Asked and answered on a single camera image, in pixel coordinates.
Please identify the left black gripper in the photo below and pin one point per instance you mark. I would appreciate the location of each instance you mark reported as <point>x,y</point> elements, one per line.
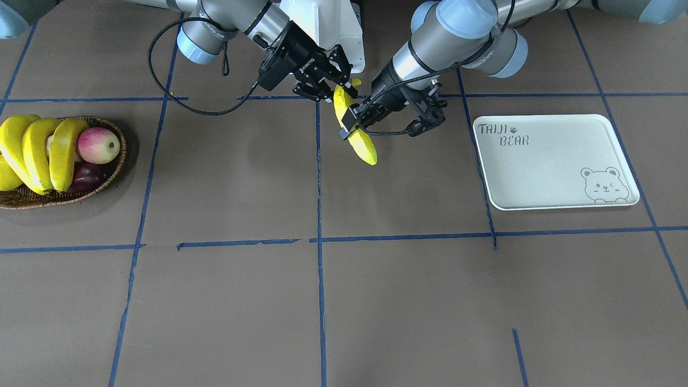
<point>391,92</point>

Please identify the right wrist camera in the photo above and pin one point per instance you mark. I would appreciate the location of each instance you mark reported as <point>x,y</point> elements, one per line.
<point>272,71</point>

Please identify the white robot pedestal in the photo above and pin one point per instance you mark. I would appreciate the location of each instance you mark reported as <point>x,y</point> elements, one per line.
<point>330,23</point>

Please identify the dark red mango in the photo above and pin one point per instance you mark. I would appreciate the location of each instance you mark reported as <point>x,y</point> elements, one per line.
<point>86,177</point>

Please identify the wicker basket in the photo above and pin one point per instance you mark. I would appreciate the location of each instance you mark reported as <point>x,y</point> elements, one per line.
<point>24,198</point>

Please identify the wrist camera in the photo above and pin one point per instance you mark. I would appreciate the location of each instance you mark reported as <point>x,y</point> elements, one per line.
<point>272,71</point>
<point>348,118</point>

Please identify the white bear tray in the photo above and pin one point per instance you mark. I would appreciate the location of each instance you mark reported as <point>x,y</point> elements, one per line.
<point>555,161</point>

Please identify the yellow banana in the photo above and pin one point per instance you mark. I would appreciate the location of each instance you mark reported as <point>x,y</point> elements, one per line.
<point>62,152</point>
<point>360,141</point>
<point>12,133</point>
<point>35,155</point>

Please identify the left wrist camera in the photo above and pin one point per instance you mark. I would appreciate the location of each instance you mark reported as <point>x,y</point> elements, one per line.
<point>348,118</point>

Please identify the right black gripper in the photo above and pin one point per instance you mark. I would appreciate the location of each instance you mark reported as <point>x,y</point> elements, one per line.
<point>304,51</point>

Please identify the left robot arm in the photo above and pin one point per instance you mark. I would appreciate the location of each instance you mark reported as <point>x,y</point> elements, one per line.
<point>446,35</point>

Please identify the pink green apple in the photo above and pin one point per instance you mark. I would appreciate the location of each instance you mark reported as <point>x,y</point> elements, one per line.
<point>98,145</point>

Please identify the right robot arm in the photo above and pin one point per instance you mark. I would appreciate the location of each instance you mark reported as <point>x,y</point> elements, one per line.
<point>210,25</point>

